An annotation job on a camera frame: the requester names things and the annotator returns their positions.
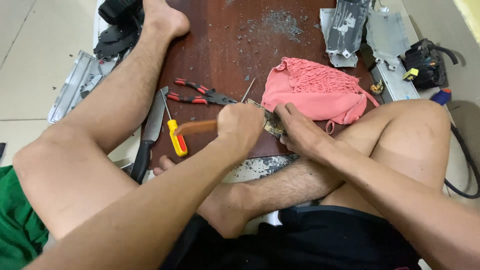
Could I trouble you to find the person's black shorts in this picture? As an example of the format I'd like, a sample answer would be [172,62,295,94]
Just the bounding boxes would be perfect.
[160,205,423,270]

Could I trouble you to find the heap of black plastic parts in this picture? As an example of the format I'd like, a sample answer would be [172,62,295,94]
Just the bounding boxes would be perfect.
[93,10,145,62]

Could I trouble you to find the bent grey metal cover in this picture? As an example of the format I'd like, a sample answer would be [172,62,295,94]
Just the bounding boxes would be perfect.
[320,0,373,68]

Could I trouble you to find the person's right leg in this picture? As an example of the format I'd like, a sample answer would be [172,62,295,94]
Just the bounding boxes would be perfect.
[153,99,452,239]

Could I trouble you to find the thin metal rod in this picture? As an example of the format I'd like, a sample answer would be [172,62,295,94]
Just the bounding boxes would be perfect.
[241,77,256,103]

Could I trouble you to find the silver metal tray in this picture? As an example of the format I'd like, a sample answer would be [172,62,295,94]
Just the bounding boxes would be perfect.
[47,50,118,125]

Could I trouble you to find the heap of grey debris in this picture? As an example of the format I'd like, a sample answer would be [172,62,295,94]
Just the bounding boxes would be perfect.
[259,9,306,43]

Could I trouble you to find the red black pliers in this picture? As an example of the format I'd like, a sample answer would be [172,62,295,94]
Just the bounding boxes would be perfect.
[166,78,238,106]

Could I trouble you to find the circuit board piece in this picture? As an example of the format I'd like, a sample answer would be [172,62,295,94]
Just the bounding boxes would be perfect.
[245,98,288,139]

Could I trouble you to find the black wired electronic module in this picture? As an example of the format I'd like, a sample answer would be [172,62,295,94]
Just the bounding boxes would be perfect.
[403,38,459,90]

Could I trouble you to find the blue handled tool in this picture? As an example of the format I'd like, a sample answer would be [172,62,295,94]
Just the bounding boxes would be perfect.
[430,88,452,106]

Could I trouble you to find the black handled kitchen knife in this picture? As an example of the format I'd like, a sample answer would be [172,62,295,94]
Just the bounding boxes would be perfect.
[130,86,169,185]

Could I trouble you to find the green cloth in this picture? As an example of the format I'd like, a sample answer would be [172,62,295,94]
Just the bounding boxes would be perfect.
[0,165,50,270]

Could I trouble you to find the person's left hand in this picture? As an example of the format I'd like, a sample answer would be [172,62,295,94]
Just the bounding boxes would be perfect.
[217,102,265,151]

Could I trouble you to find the person's left leg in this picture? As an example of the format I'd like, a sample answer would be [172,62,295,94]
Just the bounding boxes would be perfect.
[12,0,191,241]

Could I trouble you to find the flat grey metal plate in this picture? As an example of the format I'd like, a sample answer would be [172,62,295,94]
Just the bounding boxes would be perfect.
[366,8,411,71]

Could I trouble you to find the person's leg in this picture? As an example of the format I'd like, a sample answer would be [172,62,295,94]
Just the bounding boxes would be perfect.
[12,0,191,241]
[153,99,452,239]

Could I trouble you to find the black bulky device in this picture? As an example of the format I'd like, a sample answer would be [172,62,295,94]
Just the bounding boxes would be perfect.
[98,0,144,25]

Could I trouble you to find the person's right hand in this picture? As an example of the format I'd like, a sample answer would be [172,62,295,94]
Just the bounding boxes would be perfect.
[273,102,333,160]

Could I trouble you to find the thick black cable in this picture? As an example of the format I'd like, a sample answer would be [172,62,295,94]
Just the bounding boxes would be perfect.
[444,123,480,199]

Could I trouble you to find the pink ruffled cloth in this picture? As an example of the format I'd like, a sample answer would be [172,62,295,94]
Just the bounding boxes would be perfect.
[261,57,380,135]

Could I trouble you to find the brown wooden board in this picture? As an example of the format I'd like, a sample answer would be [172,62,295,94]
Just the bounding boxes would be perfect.
[140,0,379,169]

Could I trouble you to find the yellow red screwdriver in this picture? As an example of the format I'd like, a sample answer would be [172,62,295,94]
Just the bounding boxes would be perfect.
[160,89,188,158]

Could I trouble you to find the long silver metal casing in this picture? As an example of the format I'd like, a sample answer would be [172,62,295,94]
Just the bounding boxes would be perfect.
[369,59,421,104]

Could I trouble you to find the brown wooden tool handle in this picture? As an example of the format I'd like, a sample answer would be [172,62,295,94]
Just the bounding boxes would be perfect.
[173,119,219,136]

